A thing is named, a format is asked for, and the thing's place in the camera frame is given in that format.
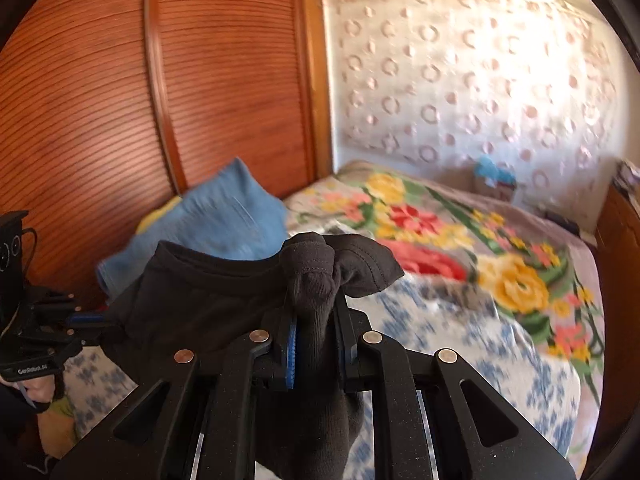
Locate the blue floral white bedsheet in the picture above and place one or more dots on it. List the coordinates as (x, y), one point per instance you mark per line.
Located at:
(425, 416)

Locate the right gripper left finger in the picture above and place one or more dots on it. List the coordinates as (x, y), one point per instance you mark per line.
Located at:
(284, 350)

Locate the pink circle-pattern curtain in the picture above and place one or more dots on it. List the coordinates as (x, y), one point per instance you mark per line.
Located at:
(528, 84)

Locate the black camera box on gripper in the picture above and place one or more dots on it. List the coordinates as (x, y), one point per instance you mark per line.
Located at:
(12, 278)

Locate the folded blue jeans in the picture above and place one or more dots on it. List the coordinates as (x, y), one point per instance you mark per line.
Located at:
(230, 216)

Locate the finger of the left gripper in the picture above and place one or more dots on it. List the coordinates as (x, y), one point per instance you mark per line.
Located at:
(87, 318)

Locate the black pants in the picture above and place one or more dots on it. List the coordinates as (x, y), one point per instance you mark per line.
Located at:
(188, 300)

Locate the person's left hand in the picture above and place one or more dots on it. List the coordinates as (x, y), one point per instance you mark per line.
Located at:
(41, 392)

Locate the wooden side cabinet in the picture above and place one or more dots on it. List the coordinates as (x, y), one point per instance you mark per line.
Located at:
(617, 258)

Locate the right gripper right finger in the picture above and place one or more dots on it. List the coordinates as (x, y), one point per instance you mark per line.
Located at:
(349, 325)

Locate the teal item on box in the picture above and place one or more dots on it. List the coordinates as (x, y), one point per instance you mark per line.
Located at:
(493, 181)

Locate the yellow plush toy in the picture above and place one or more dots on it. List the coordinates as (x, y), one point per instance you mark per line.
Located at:
(156, 214)

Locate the colourful floral blanket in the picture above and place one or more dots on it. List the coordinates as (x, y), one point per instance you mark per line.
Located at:
(515, 295)

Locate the wooden slatted wardrobe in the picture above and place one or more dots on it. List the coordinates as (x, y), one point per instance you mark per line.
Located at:
(111, 107)

